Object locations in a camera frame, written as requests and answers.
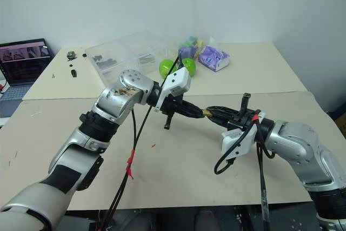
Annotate green plastic ball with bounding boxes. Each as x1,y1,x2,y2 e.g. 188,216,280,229
158,59,178,78
181,57,197,78

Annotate black parts pile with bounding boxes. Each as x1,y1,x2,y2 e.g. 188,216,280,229
92,55,118,69

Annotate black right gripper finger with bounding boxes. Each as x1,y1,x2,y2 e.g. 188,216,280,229
209,114,233,128
207,105,238,117

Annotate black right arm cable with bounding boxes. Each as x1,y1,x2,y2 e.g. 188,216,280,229
254,117,276,231

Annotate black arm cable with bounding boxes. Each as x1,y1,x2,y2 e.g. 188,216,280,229
99,108,137,231
101,54,182,231
254,117,276,231

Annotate short black camera cable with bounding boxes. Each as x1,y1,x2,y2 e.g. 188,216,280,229
214,122,260,175

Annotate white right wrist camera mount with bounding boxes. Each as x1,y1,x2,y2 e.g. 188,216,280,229
221,110,267,161

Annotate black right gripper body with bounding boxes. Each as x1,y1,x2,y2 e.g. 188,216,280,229
227,93,262,131

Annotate green toy block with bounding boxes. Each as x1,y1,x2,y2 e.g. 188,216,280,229
183,36,197,48

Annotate clear plastic drawer box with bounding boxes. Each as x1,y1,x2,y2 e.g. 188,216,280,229
85,30,174,87

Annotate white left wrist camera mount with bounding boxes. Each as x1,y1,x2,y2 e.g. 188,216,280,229
154,67,192,114

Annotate open laptop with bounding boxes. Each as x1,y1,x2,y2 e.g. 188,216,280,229
0,38,52,118

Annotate beige toy block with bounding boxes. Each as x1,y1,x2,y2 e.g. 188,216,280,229
195,38,205,54

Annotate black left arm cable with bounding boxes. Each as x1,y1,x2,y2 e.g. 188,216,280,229
101,54,182,231
99,108,137,231

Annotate purple tissue pack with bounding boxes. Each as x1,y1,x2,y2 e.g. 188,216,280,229
198,44,231,73

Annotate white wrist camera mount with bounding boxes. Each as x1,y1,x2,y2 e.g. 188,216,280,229
154,67,192,114
221,110,267,161

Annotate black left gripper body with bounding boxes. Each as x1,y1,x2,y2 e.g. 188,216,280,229
161,94,184,130

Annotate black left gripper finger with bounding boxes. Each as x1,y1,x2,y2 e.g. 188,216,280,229
181,108,203,119
181,100,203,114

